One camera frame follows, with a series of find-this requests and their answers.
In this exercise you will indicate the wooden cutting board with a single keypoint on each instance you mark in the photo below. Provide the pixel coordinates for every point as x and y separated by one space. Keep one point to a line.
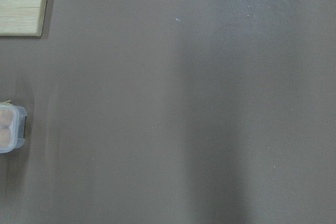
22 17

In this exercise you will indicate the clear plastic egg box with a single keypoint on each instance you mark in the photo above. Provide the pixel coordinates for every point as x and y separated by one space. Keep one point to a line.
13 119

